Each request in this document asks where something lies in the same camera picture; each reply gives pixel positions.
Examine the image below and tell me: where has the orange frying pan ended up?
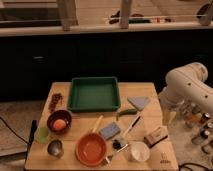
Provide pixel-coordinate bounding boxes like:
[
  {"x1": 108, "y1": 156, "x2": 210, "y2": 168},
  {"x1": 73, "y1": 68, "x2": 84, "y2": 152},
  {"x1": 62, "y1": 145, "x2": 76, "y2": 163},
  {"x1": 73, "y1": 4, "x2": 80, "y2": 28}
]
[{"x1": 75, "y1": 116, "x2": 107, "y2": 167}]

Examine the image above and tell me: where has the green plastic tray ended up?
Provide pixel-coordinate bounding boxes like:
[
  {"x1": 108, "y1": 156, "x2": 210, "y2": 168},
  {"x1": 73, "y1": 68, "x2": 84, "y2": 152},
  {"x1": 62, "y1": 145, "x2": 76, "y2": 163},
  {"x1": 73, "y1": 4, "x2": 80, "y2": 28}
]
[{"x1": 67, "y1": 77, "x2": 121, "y2": 112}]

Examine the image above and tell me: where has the red dried chili bunch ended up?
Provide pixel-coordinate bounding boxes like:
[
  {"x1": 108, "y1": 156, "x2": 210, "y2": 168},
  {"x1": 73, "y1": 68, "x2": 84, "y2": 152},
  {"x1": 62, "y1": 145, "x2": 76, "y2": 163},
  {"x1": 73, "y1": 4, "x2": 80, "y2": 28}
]
[{"x1": 48, "y1": 93, "x2": 63, "y2": 113}]

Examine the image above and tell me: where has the light green plastic cup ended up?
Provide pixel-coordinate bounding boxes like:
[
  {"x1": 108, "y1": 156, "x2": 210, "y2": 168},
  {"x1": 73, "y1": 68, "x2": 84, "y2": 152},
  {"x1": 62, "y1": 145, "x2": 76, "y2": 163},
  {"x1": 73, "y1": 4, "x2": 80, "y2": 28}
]
[{"x1": 34, "y1": 127, "x2": 50, "y2": 144}]

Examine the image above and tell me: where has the blue sponge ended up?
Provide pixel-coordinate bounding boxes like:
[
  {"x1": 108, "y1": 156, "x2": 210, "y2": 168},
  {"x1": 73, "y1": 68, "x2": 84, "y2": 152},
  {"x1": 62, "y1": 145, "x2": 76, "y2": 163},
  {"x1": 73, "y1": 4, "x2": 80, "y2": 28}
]
[{"x1": 99, "y1": 122, "x2": 120, "y2": 140}]

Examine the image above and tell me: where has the orange egg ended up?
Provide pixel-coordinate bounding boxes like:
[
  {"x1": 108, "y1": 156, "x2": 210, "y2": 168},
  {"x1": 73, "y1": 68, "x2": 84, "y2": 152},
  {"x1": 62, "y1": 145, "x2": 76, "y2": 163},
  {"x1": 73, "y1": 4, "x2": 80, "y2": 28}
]
[{"x1": 53, "y1": 119, "x2": 66, "y2": 131}]

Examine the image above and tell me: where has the black cable left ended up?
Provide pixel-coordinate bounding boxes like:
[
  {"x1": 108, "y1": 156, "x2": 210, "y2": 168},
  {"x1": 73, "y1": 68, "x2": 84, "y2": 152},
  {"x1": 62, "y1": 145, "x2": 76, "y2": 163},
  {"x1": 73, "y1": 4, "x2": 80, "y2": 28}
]
[{"x1": 0, "y1": 115, "x2": 30, "y2": 147}]

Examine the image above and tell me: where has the dark red bowl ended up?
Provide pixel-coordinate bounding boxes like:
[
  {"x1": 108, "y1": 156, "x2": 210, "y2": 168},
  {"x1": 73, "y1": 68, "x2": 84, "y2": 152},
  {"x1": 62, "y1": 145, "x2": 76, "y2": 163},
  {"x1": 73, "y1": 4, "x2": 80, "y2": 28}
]
[{"x1": 47, "y1": 110, "x2": 72, "y2": 134}]

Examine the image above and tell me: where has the green chili pepper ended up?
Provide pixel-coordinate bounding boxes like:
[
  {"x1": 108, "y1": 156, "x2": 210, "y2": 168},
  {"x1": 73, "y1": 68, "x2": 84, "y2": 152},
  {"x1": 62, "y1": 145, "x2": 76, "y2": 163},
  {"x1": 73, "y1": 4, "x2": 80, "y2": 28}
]
[{"x1": 116, "y1": 109, "x2": 137, "y2": 121}]

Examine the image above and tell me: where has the small metal cup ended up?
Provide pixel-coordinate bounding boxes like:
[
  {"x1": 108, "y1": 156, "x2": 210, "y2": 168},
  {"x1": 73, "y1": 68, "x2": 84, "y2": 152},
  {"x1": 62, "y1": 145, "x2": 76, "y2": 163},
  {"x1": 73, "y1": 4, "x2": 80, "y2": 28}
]
[{"x1": 47, "y1": 139, "x2": 64, "y2": 158}]

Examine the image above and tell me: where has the white plastic cup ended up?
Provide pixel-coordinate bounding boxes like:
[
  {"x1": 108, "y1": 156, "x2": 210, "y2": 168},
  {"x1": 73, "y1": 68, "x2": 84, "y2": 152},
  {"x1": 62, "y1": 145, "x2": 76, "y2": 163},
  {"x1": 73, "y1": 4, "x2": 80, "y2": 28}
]
[{"x1": 130, "y1": 141, "x2": 150, "y2": 162}]

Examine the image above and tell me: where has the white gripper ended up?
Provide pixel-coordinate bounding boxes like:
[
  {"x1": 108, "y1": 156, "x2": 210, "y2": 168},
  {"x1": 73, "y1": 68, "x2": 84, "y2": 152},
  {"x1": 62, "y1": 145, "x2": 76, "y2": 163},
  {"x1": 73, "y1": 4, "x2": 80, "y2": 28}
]
[{"x1": 161, "y1": 105, "x2": 176, "y2": 126}]

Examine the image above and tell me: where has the spice jar black lid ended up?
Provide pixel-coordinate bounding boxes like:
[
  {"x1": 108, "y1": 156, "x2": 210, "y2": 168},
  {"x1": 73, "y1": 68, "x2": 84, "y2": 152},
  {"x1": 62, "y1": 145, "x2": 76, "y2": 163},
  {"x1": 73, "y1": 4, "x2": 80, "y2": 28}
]
[{"x1": 192, "y1": 130, "x2": 210, "y2": 145}]

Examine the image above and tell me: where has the black metal clip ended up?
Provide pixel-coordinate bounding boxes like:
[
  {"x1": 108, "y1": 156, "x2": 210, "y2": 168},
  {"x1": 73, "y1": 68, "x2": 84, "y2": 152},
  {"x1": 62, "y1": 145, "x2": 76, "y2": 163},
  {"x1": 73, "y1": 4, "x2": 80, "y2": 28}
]
[{"x1": 112, "y1": 139, "x2": 128, "y2": 152}]

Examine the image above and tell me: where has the light blue towel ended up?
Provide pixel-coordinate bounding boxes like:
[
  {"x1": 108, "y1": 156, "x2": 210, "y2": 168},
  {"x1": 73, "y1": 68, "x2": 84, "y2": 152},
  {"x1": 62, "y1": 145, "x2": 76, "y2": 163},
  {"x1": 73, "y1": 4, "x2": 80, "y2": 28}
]
[{"x1": 127, "y1": 96, "x2": 150, "y2": 111}]

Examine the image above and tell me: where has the tan black blackboard eraser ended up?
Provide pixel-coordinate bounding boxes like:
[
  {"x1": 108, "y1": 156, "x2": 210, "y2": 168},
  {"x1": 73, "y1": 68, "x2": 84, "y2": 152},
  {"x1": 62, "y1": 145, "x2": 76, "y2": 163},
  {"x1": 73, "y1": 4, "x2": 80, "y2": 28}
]
[{"x1": 144, "y1": 127, "x2": 168, "y2": 148}]

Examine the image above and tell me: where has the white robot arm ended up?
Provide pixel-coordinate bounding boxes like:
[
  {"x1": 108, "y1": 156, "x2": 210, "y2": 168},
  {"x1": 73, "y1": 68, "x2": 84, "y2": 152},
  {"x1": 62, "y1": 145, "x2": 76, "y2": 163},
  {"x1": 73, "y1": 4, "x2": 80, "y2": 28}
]
[{"x1": 158, "y1": 62, "x2": 213, "y2": 125}]

